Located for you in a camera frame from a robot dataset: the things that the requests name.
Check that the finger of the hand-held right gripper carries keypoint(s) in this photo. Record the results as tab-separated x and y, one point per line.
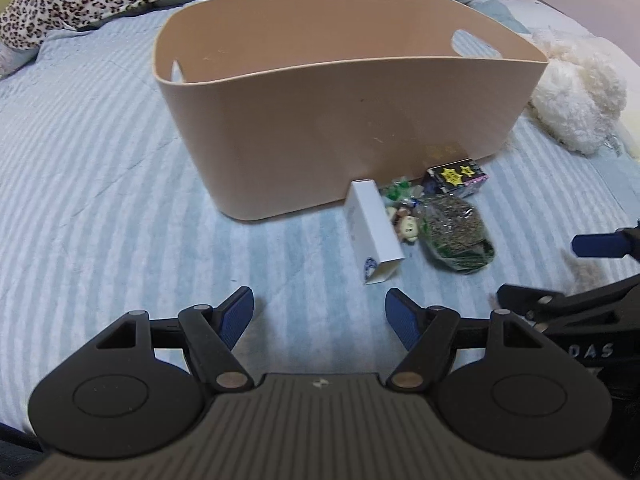
540	298
590	245

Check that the clear green seaweed snack packet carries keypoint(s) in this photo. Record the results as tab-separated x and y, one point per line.
452	230

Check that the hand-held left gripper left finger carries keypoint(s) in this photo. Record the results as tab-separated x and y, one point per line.
238	318

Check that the green candy wrapper bag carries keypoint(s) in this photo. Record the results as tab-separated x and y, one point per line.
402	191

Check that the beige plastic storage basket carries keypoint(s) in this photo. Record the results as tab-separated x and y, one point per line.
320	125

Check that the white cardboard box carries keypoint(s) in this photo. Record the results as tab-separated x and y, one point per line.
372	232

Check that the small bear figure toy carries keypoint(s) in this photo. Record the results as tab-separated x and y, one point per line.
407	225

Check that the dark blue cloth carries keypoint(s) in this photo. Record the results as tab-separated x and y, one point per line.
17	452

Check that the light blue striped bed cover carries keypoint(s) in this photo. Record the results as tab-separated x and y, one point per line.
100	185

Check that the black box with yellow stars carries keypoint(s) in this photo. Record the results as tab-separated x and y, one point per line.
457	178

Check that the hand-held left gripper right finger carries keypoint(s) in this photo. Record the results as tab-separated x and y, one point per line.
403	318

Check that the white fluffy plush toy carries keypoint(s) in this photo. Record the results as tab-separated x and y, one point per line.
580	95

